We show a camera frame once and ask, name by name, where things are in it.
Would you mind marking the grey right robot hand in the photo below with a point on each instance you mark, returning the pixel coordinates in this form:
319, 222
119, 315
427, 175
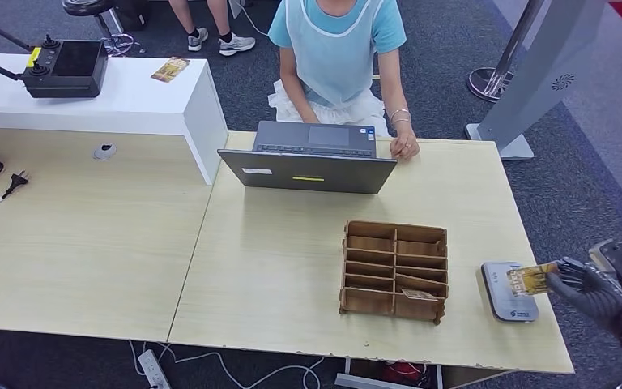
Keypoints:
590, 295

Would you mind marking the person's left hand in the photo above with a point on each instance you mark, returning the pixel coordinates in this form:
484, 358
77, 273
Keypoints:
405, 148

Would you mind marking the yellow hotel ID card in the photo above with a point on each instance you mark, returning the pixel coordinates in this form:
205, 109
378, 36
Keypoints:
528, 280

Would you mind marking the brown room key card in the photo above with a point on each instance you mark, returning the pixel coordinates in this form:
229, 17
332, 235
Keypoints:
418, 294

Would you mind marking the person's right forearm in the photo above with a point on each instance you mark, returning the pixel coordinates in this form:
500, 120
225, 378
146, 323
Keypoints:
292, 91

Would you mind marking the person's left forearm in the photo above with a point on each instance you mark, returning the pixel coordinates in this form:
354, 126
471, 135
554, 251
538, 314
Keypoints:
397, 96

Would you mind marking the white card reader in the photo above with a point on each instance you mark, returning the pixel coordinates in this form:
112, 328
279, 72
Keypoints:
515, 309

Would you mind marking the seated person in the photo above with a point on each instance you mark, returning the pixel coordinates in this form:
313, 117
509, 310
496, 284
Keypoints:
335, 59

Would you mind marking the wooden card organiser box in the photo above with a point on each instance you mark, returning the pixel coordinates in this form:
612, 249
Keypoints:
375, 300

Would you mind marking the standing person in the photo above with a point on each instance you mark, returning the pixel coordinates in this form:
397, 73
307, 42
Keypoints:
230, 43

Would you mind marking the grey laptop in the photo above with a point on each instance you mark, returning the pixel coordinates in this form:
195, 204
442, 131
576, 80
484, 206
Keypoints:
311, 172

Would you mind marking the grey kiosk stand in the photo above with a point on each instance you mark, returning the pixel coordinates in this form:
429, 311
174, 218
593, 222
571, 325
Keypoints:
547, 75

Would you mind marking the red object under desk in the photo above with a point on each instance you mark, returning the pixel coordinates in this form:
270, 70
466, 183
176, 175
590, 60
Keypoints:
402, 371

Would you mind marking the white raised counter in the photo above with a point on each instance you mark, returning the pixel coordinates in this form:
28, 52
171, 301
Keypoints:
102, 102

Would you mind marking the white power strip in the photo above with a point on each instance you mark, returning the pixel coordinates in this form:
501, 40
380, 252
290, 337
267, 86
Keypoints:
154, 370

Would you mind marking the black stool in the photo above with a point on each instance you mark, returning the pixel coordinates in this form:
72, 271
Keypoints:
88, 6

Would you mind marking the black joystick controller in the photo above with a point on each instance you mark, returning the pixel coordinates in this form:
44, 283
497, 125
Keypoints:
67, 67

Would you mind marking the chrome stanchion post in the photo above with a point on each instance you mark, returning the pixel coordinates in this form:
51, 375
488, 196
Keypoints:
485, 83

